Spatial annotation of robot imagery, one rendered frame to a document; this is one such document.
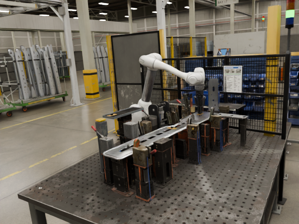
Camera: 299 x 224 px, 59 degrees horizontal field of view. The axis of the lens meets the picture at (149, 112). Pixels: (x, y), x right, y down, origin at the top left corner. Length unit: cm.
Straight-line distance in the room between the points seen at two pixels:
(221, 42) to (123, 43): 482
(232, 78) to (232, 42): 628
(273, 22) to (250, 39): 625
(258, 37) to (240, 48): 61
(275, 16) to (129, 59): 299
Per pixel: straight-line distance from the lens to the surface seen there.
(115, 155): 180
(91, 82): 1007
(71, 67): 920
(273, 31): 293
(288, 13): 285
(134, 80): 516
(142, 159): 171
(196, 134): 222
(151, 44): 487
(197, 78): 239
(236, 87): 304
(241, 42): 922
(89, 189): 208
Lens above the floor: 167
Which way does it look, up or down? 13 degrees down
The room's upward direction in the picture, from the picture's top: 4 degrees counter-clockwise
